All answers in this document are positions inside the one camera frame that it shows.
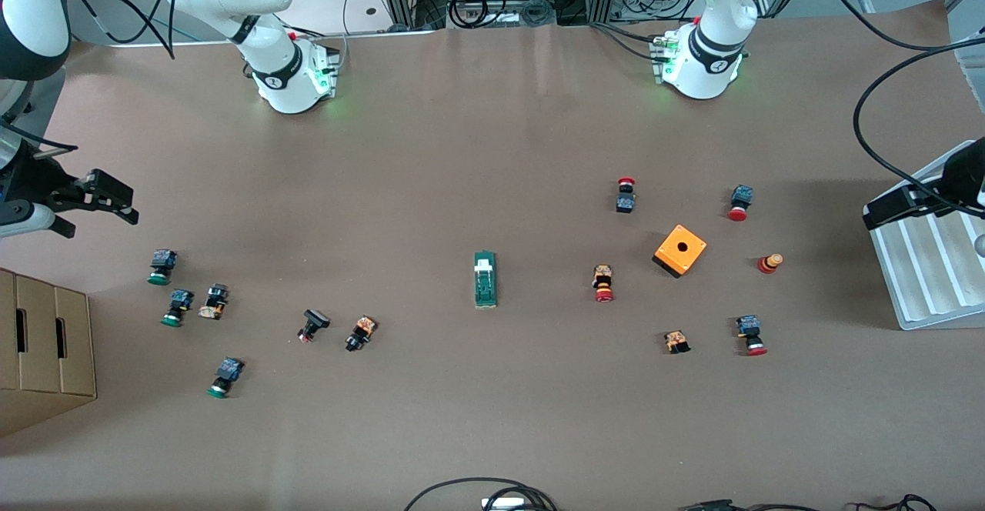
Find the black orange selector switch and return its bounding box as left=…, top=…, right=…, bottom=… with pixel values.
left=198, top=283, right=230, bottom=320

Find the white ribbed tray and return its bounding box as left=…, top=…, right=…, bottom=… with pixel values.
left=868, top=142, right=985, bottom=332

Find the brown table mat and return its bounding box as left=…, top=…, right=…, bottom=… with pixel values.
left=0, top=0, right=985, bottom=511

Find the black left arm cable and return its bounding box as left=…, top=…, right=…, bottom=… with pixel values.
left=827, top=0, right=985, bottom=213

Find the green push button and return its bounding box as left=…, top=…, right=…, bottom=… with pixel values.
left=147, top=249, right=179, bottom=286
left=160, top=289, right=195, bottom=328
left=206, top=357, right=245, bottom=399

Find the orange black push button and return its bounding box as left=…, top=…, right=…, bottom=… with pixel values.
left=345, top=315, right=378, bottom=352

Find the orange button enclosure box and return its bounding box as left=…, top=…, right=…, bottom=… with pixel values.
left=653, top=224, right=708, bottom=279

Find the black cable bundle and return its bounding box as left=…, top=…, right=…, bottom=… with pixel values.
left=403, top=477, right=558, bottom=511

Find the cardboard box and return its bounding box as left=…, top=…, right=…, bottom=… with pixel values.
left=0, top=268, right=98, bottom=439

